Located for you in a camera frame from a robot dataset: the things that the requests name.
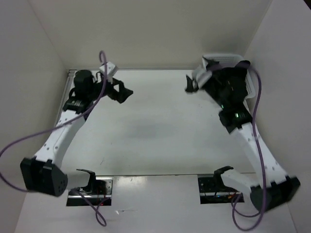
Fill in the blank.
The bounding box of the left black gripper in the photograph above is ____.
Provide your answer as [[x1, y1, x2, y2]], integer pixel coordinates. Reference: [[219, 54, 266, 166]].
[[88, 75, 133, 104]]

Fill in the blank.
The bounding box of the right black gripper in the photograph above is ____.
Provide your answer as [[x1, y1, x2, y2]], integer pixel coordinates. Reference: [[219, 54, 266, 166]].
[[184, 56, 228, 107]]

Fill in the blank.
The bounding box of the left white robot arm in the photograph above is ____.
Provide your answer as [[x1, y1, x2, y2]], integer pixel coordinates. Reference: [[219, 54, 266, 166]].
[[20, 69, 134, 197]]

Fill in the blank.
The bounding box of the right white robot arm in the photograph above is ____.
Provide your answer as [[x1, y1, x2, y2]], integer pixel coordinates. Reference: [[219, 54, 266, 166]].
[[185, 67, 300, 212]]

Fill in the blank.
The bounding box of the white perforated plastic basket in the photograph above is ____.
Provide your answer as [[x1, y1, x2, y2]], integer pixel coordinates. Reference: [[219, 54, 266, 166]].
[[202, 53, 256, 100]]

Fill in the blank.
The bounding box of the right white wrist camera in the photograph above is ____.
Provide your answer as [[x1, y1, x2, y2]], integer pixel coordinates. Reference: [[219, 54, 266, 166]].
[[191, 57, 215, 89]]

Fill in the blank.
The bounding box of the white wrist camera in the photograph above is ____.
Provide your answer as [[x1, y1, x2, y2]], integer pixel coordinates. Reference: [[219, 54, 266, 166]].
[[191, 57, 215, 89], [99, 62, 118, 84]]

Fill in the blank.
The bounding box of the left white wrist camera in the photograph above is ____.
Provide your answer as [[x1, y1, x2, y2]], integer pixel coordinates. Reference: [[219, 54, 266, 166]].
[[99, 62, 118, 84]]

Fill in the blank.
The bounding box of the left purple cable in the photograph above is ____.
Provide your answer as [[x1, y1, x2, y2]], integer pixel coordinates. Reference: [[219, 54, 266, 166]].
[[0, 50, 109, 227]]

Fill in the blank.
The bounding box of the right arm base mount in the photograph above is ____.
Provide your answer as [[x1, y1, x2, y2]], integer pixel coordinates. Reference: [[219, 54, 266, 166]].
[[197, 174, 240, 204]]

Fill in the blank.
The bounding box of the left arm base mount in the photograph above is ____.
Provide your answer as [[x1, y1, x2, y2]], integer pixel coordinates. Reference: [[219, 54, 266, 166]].
[[66, 176, 114, 207]]

